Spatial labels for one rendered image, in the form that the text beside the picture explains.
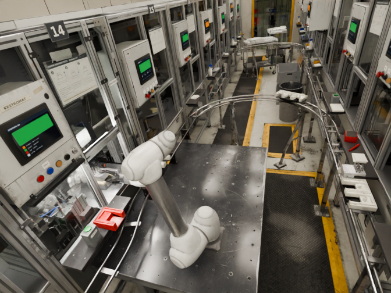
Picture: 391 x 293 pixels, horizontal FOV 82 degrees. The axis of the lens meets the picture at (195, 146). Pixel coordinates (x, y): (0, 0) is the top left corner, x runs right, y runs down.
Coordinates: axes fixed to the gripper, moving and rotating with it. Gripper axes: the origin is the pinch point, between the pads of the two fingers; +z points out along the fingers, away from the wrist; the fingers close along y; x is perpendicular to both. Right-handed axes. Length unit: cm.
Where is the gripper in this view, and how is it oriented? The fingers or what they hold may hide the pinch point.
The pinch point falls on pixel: (104, 175)
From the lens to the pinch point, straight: 192.0
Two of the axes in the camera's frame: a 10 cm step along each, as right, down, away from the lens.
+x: -2.9, 5.6, -7.7
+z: -9.5, -0.6, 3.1
